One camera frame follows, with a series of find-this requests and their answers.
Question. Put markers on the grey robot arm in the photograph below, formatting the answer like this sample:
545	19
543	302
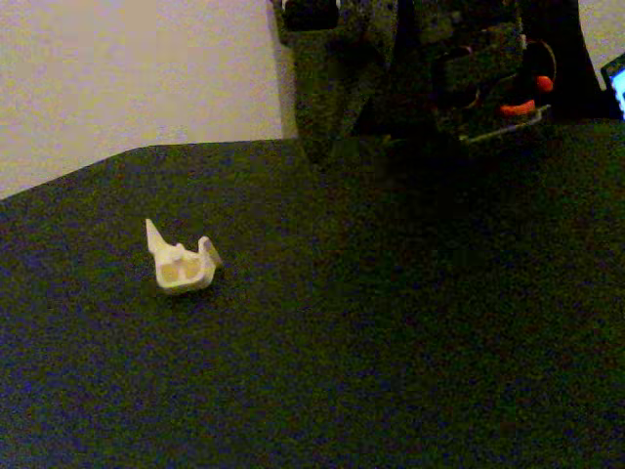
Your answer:
478	73

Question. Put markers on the dark desk mat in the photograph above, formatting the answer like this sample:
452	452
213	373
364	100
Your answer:
312	317

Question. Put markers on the laptop screen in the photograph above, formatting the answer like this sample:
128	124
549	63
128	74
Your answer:
617	85

